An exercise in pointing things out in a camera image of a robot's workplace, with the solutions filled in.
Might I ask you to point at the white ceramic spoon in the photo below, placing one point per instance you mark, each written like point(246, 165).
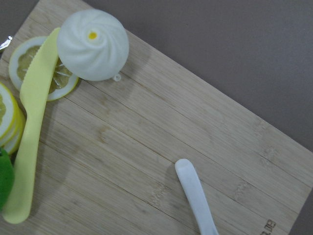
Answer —
point(193, 190)

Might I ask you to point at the white toy bun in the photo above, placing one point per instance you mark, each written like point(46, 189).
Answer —
point(93, 45)

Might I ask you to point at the lemon slice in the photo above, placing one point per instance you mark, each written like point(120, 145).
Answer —
point(63, 81)

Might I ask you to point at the yellow plastic knife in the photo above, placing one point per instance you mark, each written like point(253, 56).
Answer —
point(33, 95)

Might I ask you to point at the lemon half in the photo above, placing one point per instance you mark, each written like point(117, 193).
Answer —
point(12, 121)

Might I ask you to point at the green lime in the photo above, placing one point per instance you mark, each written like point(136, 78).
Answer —
point(6, 177)

